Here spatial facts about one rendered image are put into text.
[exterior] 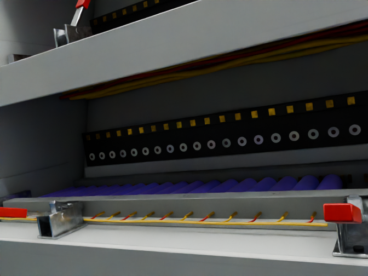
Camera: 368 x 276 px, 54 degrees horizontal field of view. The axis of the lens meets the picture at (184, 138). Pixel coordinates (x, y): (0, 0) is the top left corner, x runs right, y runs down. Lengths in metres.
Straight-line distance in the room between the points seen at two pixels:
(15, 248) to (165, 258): 0.18
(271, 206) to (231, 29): 0.14
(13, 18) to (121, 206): 0.34
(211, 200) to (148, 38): 0.15
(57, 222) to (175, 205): 0.12
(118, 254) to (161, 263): 0.04
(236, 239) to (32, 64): 0.29
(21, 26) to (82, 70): 0.24
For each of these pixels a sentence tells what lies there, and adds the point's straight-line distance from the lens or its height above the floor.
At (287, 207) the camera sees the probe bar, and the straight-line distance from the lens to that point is 0.29.
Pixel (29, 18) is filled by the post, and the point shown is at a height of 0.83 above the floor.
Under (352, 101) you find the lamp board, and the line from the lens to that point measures 0.40.
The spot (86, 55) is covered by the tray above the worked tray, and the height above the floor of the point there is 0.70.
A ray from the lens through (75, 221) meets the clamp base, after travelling 0.38.
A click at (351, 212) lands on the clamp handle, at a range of 0.17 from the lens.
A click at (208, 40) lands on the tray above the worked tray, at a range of 0.30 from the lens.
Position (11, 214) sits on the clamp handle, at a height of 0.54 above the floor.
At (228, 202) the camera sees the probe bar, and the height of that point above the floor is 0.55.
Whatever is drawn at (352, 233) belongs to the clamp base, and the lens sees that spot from 0.26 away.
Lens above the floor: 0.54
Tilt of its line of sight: 12 degrees up
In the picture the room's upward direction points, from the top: straight up
